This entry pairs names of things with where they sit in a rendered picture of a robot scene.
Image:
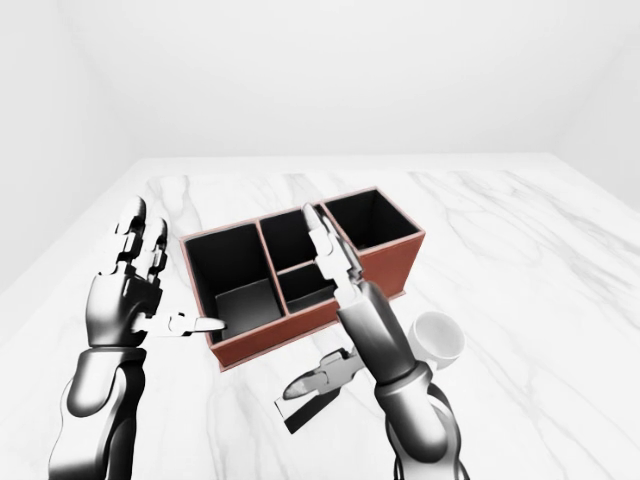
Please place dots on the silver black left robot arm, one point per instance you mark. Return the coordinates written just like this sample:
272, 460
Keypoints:
95, 400

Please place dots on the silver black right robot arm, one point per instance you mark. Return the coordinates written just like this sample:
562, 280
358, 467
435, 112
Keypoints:
415, 425

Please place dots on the white mug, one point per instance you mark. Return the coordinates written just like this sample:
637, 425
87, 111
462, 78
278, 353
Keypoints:
440, 335

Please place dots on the red-brown desk caddy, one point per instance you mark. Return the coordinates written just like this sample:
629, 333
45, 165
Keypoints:
385, 260

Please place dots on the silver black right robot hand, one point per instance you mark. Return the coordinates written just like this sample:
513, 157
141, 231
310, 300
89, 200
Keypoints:
375, 335

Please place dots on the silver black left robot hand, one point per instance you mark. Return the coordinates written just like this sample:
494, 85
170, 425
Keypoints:
112, 310

